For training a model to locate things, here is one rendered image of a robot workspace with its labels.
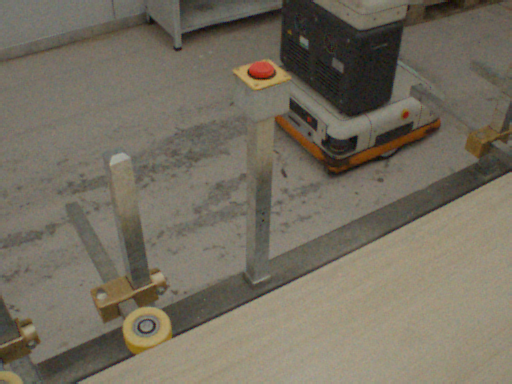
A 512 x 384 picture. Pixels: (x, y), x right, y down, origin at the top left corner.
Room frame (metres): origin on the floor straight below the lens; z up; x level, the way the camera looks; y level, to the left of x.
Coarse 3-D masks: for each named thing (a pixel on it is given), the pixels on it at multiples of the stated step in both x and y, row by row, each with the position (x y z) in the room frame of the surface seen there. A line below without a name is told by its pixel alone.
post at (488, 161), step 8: (504, 80) 1.25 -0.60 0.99; (504, 88) 1.25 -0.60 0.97; (504, 96) 1.24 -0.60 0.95; (496, 104) 1.25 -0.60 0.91; (504, 104) 1.23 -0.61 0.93; (496, 112) 1.25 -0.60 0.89; (504, 112) 1.23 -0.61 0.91; (496, 120) 1.24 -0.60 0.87; (504, 120) 1.22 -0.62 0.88; (496, 128) 1.23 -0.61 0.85; (504, 128) 1.23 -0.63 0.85; (480, 160) 1.25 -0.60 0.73; (488, 160) 1.23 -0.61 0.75; (496, 160) 1.24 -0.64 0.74; (488, 168) 1.23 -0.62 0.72
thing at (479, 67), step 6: (474, 60) 1.59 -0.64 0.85; (474, 66) 1.57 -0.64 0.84; (480, 66) 1.56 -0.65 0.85; (486, 66) 1.56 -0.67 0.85; (474, 72) 1.57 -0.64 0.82; (480, 72) 1.55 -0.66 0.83; (486, 72) 1.53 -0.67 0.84; (492, 72) 1.52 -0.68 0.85; (498, 72) 1.52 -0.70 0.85; (486, 78) 1.53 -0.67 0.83; (492, 78) 1.51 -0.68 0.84; (498, 78) 1.49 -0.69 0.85; (504, 78) 1.49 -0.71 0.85; (498, 84) 1.49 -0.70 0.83
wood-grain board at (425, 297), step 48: (480, 192) 0.93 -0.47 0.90; (384, 240) 0.78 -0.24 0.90; (432, 240) 0.78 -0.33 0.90; (480, 240) 0.79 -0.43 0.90; (288, 288) 0.66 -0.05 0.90; (336, 288) 0.66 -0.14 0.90; (384, 288) 0.67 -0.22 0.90; (432, 288) 0.67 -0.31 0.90; (480, 288) 0.67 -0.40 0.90; (192, 336) 0.56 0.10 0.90; (240, 336) 0.56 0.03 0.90; (288, 336) 0.56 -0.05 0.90; (336, 336) 0.56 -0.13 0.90; (384, 336) 0.56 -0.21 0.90; (432, 336) 0.56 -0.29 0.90; (480, 336) 0.56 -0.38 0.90
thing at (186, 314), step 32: (416, 192) 1.15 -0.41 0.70; (448, 192) 1.15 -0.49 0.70; (352, 224) 1.02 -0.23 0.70; (384, 224) 1.03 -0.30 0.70; (288, 256) 0.92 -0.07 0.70; (320, 256) 0.92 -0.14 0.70; (224, 288) 0.82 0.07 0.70; (192, 320) 0.73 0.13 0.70; (64, 352) 0.64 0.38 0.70; (96, 352) 0.64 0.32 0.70; (128, 352) 0.65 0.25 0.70
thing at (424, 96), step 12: (420, 96) 1.42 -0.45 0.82; (432, 96) 1.40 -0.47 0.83; (432, 108) 1.37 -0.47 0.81; (444, 108) 1.34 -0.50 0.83; (456, 120) 1.30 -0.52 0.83; (468, 120) 1.29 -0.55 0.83; (468, 132) 1.26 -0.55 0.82; (492, 144) 1.19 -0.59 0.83; (504, 144) 1.19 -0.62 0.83; (504, 156) 1.16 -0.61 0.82
